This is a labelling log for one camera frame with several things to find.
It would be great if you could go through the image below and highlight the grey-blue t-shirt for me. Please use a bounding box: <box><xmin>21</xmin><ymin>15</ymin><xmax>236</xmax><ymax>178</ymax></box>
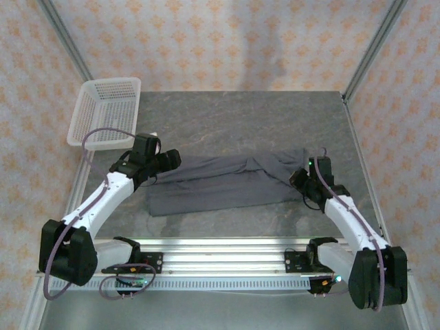
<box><xmin>146</xmin><ymin>147</ymin><xmax>310</xmax><ymax>217</ymax></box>

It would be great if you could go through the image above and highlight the white perforated plastic basket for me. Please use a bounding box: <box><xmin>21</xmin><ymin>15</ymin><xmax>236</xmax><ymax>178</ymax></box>
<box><xmin>66</xmin><ymin>77</ymin><xmax>142</xmax><ymax>151</ymax></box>

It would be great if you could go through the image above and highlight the small green circuit board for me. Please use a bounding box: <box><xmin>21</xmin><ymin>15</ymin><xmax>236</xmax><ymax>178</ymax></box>
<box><xmin>115</xmin><ymin>277</ymin><xmax>154</xmax><ymax>299</ymax></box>
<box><xmin>307</xmin><ymin>274</ymin><xmax>351</xmax><ymax>297</ymax></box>

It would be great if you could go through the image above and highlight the orange patterned white backdrop curtain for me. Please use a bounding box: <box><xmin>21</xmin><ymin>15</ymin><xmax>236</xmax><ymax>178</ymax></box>
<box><xmin>0</xmin><ymin>0</ymin><xmax>440</xmax><ymax>330</ymax></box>

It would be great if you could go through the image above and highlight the grey metal lower panel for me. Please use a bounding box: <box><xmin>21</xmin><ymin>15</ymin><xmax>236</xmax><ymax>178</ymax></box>
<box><xmin>37</xmin><ymin>290</ymin><xmax>412</xmax><ymax>330</ymax></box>

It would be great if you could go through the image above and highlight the aluminium table side frame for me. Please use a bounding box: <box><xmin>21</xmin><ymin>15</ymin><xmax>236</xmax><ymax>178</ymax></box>
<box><xmin>342</xmin><ymin>98</ymin><xmax>432</xmax><ymax>330</ymax></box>

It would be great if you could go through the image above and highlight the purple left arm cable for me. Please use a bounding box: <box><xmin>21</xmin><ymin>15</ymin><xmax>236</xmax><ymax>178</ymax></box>
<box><xmin>41</xmin><ymin>127</ymin><xmax>157</xmax><ymax>302</ymax></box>

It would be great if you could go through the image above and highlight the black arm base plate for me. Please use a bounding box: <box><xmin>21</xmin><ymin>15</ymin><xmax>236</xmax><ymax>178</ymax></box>
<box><xmin>284</xmin><ymin>252</ymin><xmax>347</xmax><ymax>275</ymax></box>
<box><xmin>102</xmin><ymin>252</ymin><xmax>164</xmax><ymax>275</ymax></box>

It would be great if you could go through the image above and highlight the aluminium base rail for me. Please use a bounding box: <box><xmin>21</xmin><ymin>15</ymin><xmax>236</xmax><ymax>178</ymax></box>
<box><xmin>36</xmin><ymin>236</ymin><xmax>413</xmax><ymax>277</ymax></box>

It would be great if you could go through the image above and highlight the slotted grey cable duct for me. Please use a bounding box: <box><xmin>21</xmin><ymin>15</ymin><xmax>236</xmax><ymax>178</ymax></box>
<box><xmin>51</xmin><ymin>276</ymin><xmax>312</xmax><ymax>292</ymax></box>

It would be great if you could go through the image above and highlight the aluminium frame post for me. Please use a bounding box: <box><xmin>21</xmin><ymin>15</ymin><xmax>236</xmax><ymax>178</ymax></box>
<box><xmin>342</xmin><ymin>0</ymin><xmax>409</xmax><ymax>104</ymax></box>
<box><xmin>36</xmin><ymin>0</ymin><xmax>93</xmax><ymax>82</ymax></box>

